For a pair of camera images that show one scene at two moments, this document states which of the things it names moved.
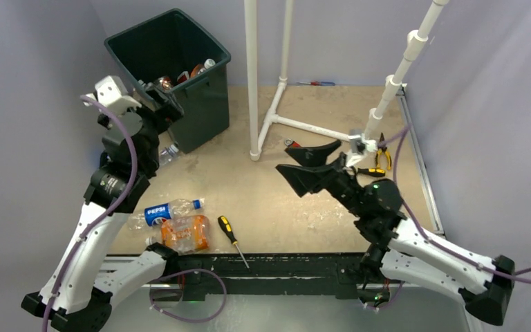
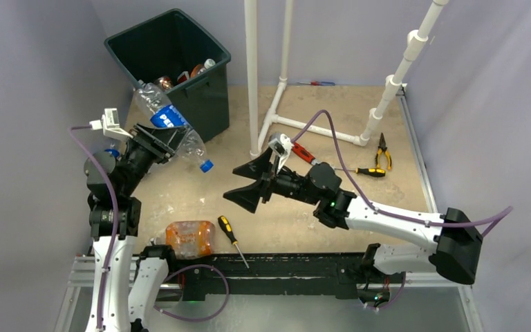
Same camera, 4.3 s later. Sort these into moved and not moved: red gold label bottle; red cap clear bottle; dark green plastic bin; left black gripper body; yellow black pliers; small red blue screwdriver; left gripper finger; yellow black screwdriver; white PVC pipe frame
Moved: left black gripper body; left gripper finger
Not moved: red cap clear bottle; white PVC pipe frame; small red blue screwdriver; yellow black pliers; dark green plastic bin; yellow black screwdriver; red gold label bottle
